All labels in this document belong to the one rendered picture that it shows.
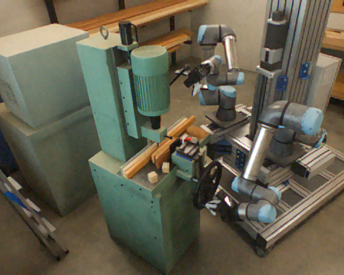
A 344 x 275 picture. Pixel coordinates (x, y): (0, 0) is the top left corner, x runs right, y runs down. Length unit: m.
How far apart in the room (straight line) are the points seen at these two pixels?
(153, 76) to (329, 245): 1.85
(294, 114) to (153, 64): 0.65
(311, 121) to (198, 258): 1.37
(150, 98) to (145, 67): 0.16
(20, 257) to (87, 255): 0.51
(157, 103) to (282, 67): 0.83
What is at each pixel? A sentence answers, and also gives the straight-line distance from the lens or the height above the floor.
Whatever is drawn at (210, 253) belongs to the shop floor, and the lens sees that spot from 2.30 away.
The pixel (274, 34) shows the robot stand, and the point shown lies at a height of 1.47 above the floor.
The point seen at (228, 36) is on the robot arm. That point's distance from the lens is 1.95.
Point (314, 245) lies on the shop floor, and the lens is 2.50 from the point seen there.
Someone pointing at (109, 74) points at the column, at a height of 1.39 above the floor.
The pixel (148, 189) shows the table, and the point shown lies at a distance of 1.46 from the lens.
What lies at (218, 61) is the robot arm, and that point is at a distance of 1.69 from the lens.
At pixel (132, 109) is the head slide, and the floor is 1.19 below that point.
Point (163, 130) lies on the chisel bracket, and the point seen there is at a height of 1.07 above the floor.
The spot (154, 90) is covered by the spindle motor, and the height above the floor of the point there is 1.34.
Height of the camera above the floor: 1.95
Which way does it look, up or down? 36 degrees down
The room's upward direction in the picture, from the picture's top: 4 degrees counter-clockwise
